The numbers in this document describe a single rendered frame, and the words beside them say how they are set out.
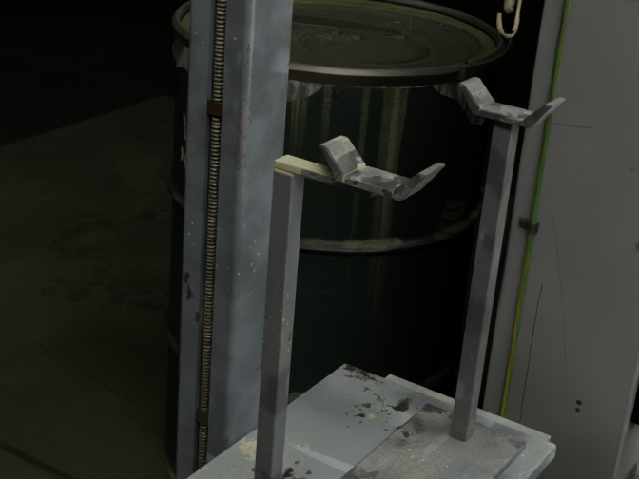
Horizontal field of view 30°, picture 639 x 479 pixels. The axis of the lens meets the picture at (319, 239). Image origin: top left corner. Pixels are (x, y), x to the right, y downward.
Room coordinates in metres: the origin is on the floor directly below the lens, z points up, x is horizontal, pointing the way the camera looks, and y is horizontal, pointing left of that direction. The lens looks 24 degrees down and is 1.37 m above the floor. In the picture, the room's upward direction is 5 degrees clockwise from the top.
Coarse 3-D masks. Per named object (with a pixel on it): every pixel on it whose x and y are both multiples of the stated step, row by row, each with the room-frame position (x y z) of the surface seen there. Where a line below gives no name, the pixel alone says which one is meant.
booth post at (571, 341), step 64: (576, 0) 1.26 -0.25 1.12; (576, 64) 1.25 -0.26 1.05; (576, 128) 1.25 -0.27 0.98; (576, 192) 1.24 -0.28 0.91; (512, 256) 1.27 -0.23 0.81; (576, 256) 1.23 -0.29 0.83; (512, 320) 1.27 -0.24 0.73; (576, 320) 1.23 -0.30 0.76; (512, 384) 1.26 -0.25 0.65; (576, 384) 1.22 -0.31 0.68; (576, 448) 1.21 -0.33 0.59
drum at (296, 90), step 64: (384, 0) 2.28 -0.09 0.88; (320, 128) 1.75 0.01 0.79; (384, 128) 1.76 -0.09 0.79; (448, 128) 1.82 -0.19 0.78; (320, 192) 1.75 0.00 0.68; (448, 192) 1.84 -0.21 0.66; (320, 256) 1.75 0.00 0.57; (384, 256) 1.77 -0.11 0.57; (448, 256) 1.85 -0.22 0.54; (320, 320) 1.75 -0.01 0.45; (384, 320) 1.77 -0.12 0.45; (448, 320) 1.88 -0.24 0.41; (448, 384) 1.92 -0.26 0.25
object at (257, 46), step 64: (192, 0) 0.89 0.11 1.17; (256, 0) 0.87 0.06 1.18; (192, 64) 0.89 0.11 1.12; (256, 64) 0.87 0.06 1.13; (192, 128) 0.89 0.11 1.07; (256, 128) 0.87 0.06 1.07; (192, 192) 0.89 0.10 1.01; (256, 192) 0.88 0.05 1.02; (192, 256) 0.89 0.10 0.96; (256, 256) 0.88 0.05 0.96; (192, 320) 0.88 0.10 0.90; (256, 320) 0.89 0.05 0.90; (192, 384) 0.88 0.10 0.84; (256, 384) 0.89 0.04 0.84; (192, 448) 0.88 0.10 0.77
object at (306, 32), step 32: (320, 0) 2.27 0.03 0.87; (352, 0) 2.29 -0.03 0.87; (320, 32) 2.04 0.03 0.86; (352, 32) 2.06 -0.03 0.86; (384, 32) 2.08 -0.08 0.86; (416, 32) 2.10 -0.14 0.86; (448, 32) 2.12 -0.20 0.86; (480, 32) 2.11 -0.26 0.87; (320, 64) 1.85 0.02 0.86; (352, 64) 1.86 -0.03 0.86; (384, 64) 1.87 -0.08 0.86; (416, 64) 1.89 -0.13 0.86; (448, 64) 1.90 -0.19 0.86
